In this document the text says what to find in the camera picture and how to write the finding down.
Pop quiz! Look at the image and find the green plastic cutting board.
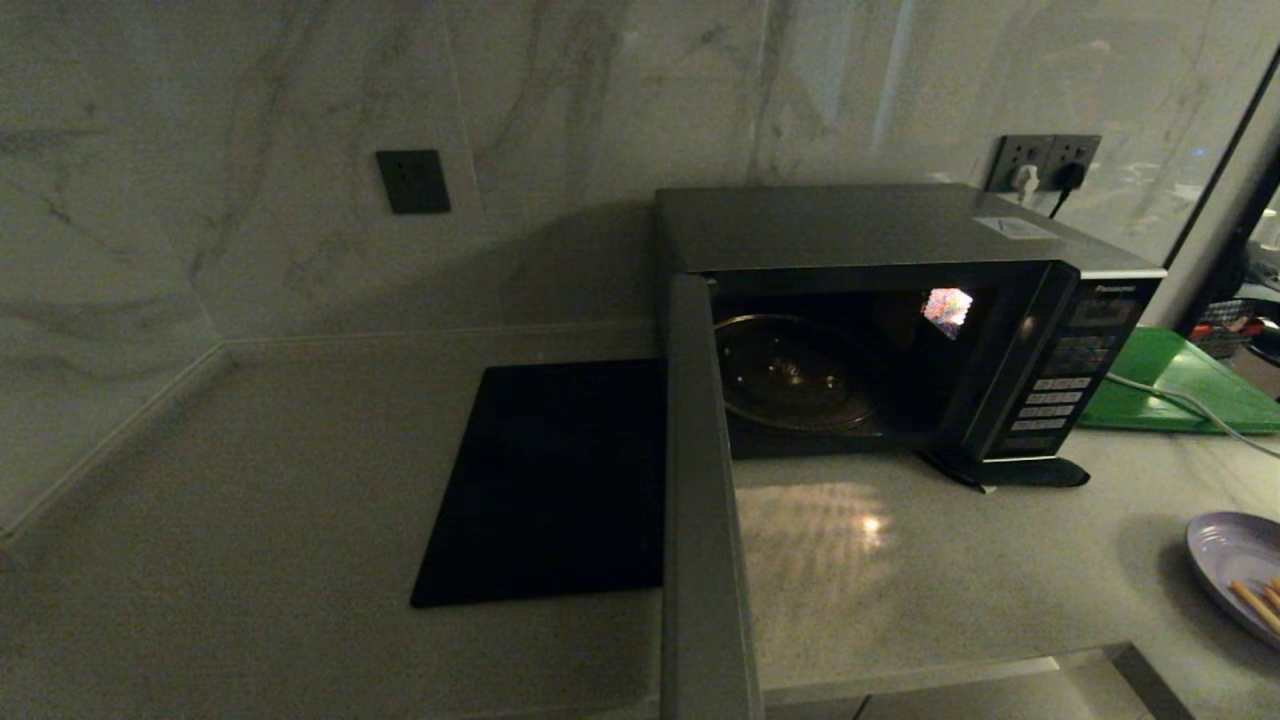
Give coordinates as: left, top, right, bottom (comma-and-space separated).
1077, 325, 1280, 437

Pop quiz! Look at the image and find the metal wire basket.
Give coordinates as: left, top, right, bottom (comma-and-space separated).
1195, 297, 1280, 362

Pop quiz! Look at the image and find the black glass microwave door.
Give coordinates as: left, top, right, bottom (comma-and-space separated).
660, 272, 769, 720

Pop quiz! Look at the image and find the black glass induction cooktop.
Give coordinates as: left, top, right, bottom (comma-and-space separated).
410, 357, 669, 610

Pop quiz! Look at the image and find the black plug with cable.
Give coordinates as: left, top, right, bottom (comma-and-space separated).
1047, 160, 1089, 221

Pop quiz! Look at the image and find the single black wall socket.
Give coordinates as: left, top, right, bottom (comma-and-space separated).
375, 148, 454, 216

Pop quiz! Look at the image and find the white power cable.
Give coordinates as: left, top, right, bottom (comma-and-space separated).
1104, 371, 1280, 464

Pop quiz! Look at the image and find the purple round plate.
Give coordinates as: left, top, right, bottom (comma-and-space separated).
1186, 511, 1280, 652

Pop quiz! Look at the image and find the silver black microwave oven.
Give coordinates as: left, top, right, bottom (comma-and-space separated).
655, 182, 1169, 473

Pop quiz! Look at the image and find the double grey wall socket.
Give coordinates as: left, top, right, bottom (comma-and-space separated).
986, 133, 1104, 195

